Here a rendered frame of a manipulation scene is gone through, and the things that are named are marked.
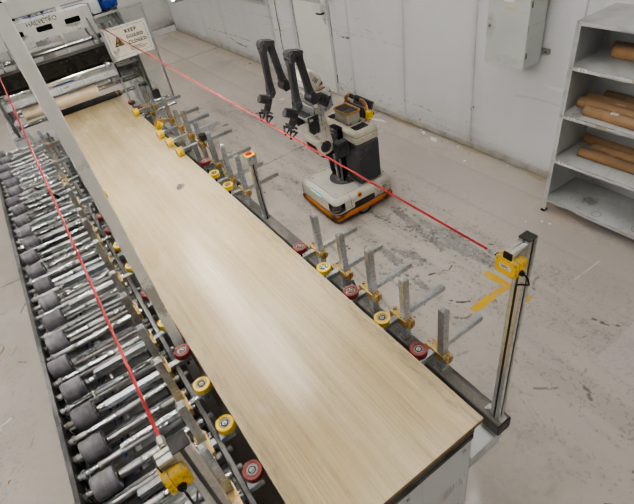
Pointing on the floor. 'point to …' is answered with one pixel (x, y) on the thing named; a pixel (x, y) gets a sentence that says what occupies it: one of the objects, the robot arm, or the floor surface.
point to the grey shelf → (584, 45)
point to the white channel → (1, 15)
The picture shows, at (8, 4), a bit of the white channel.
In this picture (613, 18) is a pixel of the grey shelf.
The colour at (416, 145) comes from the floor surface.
